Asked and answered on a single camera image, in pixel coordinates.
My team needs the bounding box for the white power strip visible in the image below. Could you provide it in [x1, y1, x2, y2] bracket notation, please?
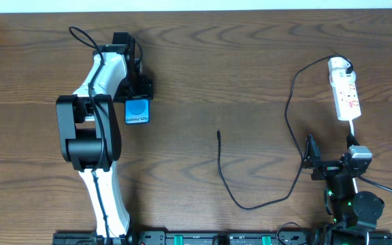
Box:
[332, 82, 361, 121]

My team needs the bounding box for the blue Samsung Galaxy smartphone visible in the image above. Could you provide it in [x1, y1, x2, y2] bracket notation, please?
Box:
[125, 99, 150, 125]

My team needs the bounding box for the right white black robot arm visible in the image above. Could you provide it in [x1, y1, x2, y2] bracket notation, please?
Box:
[303, 135, 385, 244]

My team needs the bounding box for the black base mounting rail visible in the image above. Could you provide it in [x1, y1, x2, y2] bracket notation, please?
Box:
[52, 229, 392, 245]

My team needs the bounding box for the black USB charging cable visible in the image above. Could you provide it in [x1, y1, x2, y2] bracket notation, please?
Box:
[216, 54, 355, 212]

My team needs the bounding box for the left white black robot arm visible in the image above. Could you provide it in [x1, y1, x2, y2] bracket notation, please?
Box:
[56, 32, 154, 244]

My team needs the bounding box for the white USB charger plug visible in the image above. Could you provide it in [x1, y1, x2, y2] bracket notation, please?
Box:
[328, 56, 356, 87]

